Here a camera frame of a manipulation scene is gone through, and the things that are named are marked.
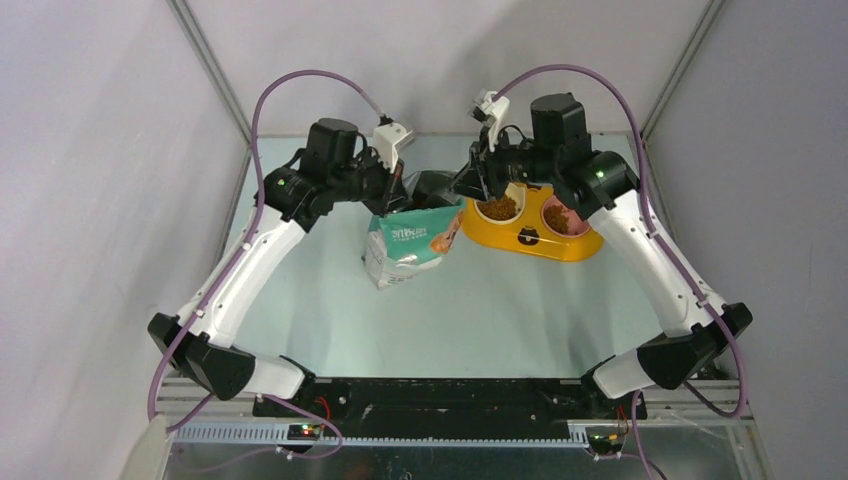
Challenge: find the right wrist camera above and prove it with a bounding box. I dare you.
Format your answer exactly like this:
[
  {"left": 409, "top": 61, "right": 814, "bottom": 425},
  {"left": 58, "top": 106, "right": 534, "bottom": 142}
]
[{"left": 470, "top": 90, "right": 510, "bottom": 152}]

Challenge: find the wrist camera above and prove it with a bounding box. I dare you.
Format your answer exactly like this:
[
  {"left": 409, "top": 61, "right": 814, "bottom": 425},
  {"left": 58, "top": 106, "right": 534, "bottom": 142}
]
[
  {"left": 470, "top": 90, "right": 510, "bottom": 152},
  {"left": 372, "top": 122, "right": 414, "bottom": 173}
]

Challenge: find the green pet food bag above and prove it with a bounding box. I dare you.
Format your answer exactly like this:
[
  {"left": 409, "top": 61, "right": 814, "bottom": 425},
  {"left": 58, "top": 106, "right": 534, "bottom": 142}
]
[{"left": 362, "top": 170, "right": 464, "bottom": 290}]

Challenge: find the yellow double bowl stand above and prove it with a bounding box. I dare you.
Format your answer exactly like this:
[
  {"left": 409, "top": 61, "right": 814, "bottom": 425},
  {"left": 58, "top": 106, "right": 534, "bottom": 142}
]
[{"left": 461, "top": 184, "right": 603, "bottom": 262}]

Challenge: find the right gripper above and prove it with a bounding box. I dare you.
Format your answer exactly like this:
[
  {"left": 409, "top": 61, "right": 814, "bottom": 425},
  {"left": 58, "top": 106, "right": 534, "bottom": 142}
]
[{"left": 449, "top": 125, "right": 560, "bottom": 203}]

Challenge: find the pink ceramic bowl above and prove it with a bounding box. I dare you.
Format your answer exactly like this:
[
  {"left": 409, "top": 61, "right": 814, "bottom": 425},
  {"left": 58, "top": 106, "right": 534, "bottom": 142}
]
[{"left": 541, "top": 196, "right": 591, "bottom": 239}]

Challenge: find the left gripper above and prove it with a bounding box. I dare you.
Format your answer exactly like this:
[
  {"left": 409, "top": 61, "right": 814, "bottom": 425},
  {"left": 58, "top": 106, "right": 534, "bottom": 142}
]
[{"left": 330, "top": 146, "right": 413, "bottom": 218}]

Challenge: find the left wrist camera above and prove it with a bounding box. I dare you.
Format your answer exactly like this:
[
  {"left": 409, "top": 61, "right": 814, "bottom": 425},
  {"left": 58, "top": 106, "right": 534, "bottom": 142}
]
[{"left": 372, "top": 122, "right": 414, "bottom": 173}]

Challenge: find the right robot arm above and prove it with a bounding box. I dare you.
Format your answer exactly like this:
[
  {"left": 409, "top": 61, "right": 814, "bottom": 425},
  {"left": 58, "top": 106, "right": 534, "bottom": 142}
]
[{"left": 452, "top": 91, "right": 752, "bottom": 418}]

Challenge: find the brown pet food kibble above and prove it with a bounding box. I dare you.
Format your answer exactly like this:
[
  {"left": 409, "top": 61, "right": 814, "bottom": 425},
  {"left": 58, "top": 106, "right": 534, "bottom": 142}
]
[{"left": 475, "top": 195, "right": 518, "bottom": 222}]

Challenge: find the cream ceramic bowl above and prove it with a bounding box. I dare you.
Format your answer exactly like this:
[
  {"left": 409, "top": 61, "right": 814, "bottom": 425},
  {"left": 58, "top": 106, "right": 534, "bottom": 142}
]
[{"left": 472, "top": 183, "right": 526, "bottom": 225}]

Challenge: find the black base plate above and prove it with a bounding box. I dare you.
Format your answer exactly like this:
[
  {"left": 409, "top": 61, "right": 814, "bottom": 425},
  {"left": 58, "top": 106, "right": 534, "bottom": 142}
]
[{"left": 291, "top": 377, "right": 647, "bottom": 441}]

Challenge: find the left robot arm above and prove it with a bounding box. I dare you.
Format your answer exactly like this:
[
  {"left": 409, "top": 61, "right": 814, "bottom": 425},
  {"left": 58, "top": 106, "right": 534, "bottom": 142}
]
[{"left": 148, "top": 118, "right": 413, "bottom": 417}]

